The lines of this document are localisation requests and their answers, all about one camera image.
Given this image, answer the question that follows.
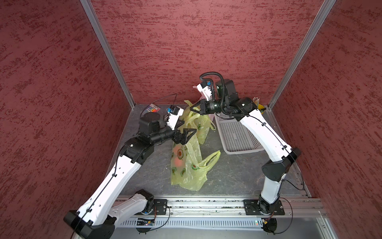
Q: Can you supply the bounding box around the green avocado plastic bag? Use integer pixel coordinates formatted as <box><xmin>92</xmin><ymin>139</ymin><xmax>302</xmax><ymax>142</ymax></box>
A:
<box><xmin>179</xmin><ymin>100</ymin><xmax>216</xmax><ymax>144</ymax></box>

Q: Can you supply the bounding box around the aluminium front rail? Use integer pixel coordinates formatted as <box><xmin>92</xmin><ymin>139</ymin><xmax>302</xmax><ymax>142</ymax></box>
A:
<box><xmin>113</xmin><ymin>196</ymin><xmax>337</xmax><ymax>239</ymax></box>

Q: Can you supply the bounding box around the left aluminium corner post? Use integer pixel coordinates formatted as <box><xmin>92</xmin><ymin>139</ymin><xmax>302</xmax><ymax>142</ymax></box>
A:
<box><xmin>80</xmin><ymin>0</ymin><xmax>136</xmax><ymax>109</ymax></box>

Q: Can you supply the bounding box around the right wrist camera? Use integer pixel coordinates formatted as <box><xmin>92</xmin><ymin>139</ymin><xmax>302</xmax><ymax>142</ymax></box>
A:
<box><xmin>196</xmin><ymin>81</ymin><xmax>212</xmax><ymax>101</ymax></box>

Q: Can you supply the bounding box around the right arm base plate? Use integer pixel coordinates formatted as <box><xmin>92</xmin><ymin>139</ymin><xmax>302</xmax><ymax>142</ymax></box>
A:
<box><xmin>243</xmin><ymin>199</ymin><xmax>285</xmax><ymax>217</ymax></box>

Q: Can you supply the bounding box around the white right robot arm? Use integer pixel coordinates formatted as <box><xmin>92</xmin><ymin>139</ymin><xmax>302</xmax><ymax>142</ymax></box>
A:
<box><xmin>190</xmin><ymin>79</ymin><xmax>301</xmax><ymax>215</ymax></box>

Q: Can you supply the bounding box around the aluminium corner post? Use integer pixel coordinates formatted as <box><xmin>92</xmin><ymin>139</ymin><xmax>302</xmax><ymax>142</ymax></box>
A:
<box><xmin>80</xmin><ymin>0</ymin><xmax>136</xmax><ymax>109</ymax></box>
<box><xmin>268</xmin><ymin>0</ymin><xmax>336</xmax><ymax>110</ymax></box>

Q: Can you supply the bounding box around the right aluminium corner post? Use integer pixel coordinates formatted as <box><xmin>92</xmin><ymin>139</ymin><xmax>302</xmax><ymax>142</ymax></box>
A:
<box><xmin>268</xmin><ymin>0</ymin><xmax>336</xmax><ymax>110</ymax></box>

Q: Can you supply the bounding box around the pink plastic bag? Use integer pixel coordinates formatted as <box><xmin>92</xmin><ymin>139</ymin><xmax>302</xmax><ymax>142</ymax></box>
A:
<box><xmin>193</xmin><ymin>84</ymin><xmax>211</xmax><ymax>100</ymax></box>

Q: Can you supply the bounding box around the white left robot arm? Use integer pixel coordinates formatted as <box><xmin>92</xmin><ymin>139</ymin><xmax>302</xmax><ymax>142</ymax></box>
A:
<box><xmin>64</xmin><ymin>107</ymin><xmax>197</xmax><ymax>239</ymax></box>

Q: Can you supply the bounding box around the white plastic basket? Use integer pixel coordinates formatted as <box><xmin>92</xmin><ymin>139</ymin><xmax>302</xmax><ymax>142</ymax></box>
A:
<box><xmin>215</xmin><ymin>113</ymin><xmax>264</xmax><ymax>155</ymax></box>

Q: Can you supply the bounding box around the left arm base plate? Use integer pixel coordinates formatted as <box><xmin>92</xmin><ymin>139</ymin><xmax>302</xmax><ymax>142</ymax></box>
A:
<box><xmin>135</xmin><ymin>199</ymin><xmax>168</xmax><ymax>217</ymax></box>

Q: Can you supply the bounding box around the white slotted cable duct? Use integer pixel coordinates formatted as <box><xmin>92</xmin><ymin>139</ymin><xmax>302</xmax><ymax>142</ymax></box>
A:
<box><xmin>119</xmin><ymin>217</ymin><xmax>263</xmax><ymax>231</ymax></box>

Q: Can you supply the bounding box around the colorful marker pack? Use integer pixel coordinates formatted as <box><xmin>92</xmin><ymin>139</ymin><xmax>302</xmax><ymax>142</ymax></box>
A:
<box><xmin>145</xmin><ymin>104</ymin><xmax>161</xmax><ymax>113</ymax></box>

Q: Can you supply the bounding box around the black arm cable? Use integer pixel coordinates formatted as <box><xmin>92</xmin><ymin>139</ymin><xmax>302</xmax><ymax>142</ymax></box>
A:
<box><xmin>199</xmin><ymin>71</ymin><xmax>305</xmax><ymax>235</ymax></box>
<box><xmin>70</xmin><ymin>93</ymin><xmax>178</xmax><ymax>239</ymax></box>

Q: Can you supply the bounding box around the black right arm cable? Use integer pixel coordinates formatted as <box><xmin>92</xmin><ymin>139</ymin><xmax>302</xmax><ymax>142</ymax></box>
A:
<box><xmin>199</xmin><ymin>71</ymin><xmax>305</xmax><ymax>235</ymax></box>

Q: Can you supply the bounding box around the colored pencils bundle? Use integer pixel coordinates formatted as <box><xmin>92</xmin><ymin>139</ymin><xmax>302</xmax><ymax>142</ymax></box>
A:
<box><xmin>253</xmin><ymin>97</ymin><xmax>260</xmax><ymax>106</ymax></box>

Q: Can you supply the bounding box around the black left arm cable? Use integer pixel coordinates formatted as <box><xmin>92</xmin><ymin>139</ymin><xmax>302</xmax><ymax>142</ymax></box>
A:
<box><xmin>70</xmin><ymin>93</ymin><xmax>178</xmax><ymax>239</ymax></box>

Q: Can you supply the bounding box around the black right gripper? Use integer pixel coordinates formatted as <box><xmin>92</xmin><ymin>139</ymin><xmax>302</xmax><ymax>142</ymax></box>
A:
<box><xmin>190</xmin><ymin>97</ymin><xmax>229</xmax><ymax>115</ymax></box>

